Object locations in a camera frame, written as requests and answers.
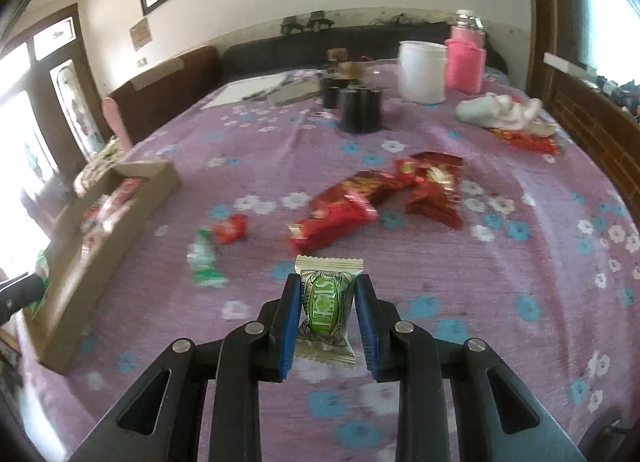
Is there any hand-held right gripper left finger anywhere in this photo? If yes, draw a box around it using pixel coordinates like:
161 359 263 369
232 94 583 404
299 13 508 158
67 274 304 462

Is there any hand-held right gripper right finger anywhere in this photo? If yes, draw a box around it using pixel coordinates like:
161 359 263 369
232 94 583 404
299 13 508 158
352 274 589 462

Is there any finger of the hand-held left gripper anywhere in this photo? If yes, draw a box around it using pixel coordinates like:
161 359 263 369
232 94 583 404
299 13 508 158
0 274 46 326

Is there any green snack packet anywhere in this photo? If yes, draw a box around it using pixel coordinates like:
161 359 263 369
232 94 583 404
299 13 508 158
34 249 52 315

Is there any green white candy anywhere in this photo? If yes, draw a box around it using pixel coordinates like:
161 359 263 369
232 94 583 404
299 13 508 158
294 254 364 364

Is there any green clear long candy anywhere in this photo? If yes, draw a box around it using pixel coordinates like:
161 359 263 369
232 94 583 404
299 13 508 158
186 228 227 289

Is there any red pillow snack packet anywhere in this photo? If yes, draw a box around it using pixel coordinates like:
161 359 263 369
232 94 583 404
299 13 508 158
288 192 379 254

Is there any shallow cardboard box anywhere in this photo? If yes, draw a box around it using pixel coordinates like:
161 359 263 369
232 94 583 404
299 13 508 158
27 159 182 376

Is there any small red candy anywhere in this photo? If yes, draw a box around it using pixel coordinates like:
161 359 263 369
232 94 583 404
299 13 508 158
212 214 249 246

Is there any large red snack packet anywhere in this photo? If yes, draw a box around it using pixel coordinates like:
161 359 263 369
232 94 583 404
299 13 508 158
310 169 416 215

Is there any purple floral tablecloth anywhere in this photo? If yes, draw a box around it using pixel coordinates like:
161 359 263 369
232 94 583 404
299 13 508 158
15 59 640 462

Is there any white red snack packet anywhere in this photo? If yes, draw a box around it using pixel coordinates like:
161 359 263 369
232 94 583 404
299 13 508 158
82 179 144 243

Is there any patterned blanket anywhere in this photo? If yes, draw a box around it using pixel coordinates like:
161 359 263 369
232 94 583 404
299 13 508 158
74 138 127 194

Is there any wooden glass door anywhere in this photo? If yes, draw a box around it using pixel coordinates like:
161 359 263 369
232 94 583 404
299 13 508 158
0 4 109 178

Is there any tan notebook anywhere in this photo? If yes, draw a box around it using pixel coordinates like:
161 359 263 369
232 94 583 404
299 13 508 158
267 79 322 106

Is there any white paper sheet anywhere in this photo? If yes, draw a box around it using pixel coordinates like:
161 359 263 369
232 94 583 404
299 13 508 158
199 81 287 111

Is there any red foil wrapper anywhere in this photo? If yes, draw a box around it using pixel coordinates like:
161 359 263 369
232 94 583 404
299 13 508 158
487 127 559 156

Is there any white figurine toy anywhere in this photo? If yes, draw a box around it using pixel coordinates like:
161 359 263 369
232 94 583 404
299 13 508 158
454 94 544 134

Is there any white plastic jar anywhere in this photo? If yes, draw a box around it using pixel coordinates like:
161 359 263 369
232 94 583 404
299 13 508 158
397 40 449 105

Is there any black sofa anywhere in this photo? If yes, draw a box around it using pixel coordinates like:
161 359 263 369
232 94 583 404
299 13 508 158
220 22 507 89

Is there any pink sleeved bottle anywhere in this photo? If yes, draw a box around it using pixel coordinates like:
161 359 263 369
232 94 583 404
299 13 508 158
444 9 489 96

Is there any small wall plaque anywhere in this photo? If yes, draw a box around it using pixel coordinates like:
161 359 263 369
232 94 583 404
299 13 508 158
129 19 151 52

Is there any wooden window frame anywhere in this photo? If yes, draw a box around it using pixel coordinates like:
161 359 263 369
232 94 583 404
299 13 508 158
524 0 640 225

